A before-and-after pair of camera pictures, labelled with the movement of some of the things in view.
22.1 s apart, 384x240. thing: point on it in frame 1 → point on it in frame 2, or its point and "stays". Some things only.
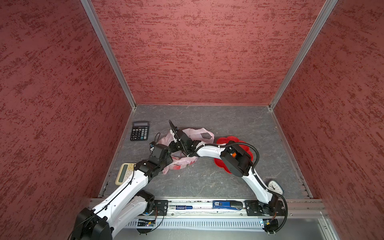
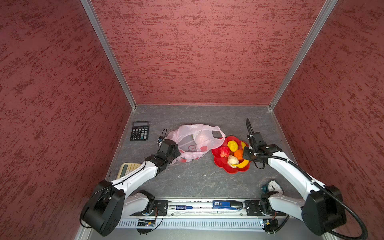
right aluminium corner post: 328,8 stays
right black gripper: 172,147 → 245,155
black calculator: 140,131 stays
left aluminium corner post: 92,13 stays
